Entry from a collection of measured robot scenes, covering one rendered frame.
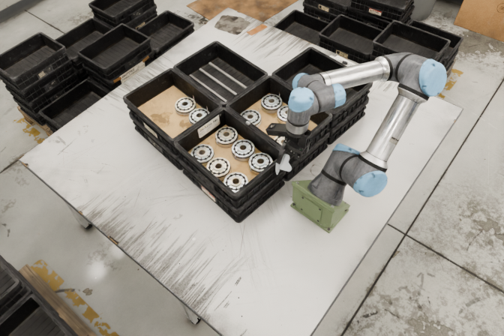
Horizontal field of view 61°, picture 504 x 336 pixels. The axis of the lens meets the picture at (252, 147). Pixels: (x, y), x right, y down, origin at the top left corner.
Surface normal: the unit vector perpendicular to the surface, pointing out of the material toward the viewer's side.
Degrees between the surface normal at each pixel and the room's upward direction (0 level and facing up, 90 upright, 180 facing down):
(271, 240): 0
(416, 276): 0
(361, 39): 0
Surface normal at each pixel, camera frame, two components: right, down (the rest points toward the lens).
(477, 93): -0.04, -0.63
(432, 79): 0.45, 0.29
